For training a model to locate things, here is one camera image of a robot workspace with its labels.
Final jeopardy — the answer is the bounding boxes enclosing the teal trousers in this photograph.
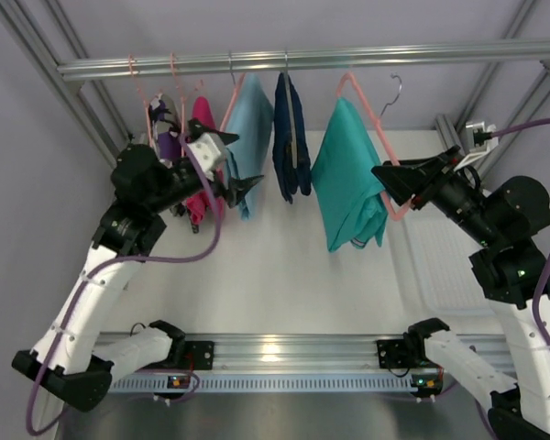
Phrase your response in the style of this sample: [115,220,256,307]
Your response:
[311,97,388,253]

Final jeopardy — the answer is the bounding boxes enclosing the pink hanger with metal hook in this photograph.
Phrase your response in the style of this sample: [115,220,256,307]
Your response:
[336,71,412,222]

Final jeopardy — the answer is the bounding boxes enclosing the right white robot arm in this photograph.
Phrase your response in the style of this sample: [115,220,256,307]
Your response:
[372,147,550,439]

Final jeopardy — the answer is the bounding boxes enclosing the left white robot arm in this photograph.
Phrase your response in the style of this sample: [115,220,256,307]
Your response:
[12,143,262,412]

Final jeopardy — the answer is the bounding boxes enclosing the magenta trousers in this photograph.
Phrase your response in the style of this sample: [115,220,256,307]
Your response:
[182,95,216,226]

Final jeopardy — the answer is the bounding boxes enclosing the navy blue trousers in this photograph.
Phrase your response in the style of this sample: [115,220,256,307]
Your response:
[272,72,312,204]

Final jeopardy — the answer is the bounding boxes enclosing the light blue trousers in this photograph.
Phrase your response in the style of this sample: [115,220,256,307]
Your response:
[223,73,275,222]

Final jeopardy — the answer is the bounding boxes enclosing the purple patterned trousers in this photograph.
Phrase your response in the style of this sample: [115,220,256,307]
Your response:
[148,93,182,168]

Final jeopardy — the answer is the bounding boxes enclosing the pink hanger of magenta trousers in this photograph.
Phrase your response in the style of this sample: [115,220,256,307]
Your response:
[170,52,204,134]

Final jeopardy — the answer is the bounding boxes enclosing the pink hanger of blue trousers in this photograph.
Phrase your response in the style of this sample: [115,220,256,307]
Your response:
[219,51,246,131]

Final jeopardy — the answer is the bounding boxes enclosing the grey hanger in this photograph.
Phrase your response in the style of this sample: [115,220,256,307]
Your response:
[283,50,298,170]

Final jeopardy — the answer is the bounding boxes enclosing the white plastic basket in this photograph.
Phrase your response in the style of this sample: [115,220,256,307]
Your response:
[401,203,493,317]

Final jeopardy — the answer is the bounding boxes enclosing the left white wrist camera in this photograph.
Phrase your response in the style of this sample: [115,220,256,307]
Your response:
[187,132,239,179]

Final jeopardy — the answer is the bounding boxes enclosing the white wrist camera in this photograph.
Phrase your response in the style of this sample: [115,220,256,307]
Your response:
[455,121,499,171]
[187,132,239,179]

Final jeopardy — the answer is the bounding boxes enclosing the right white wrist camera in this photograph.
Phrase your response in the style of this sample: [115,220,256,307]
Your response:
[455,121,499,171]

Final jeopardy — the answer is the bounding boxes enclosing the right aluminium frame struts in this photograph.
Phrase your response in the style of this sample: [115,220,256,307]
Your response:
[421,1,550,192]

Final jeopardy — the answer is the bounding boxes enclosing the aluminium frame struts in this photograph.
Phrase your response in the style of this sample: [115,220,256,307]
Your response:
[421,1,550,192]
[0,0,152,212]

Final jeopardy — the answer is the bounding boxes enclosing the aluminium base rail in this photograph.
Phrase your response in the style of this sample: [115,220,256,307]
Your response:
[91,333,517,373]

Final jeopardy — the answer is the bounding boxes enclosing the aluminium hanging rail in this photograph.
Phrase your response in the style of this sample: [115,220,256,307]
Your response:
[57,38,550,83]

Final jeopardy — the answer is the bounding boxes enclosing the white slotted cable duct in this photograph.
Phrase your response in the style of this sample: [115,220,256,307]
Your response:
[110,372,426,393]

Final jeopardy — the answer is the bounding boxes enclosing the left aluminium frame struts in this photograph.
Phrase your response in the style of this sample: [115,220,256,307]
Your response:
[0,0,152,212]

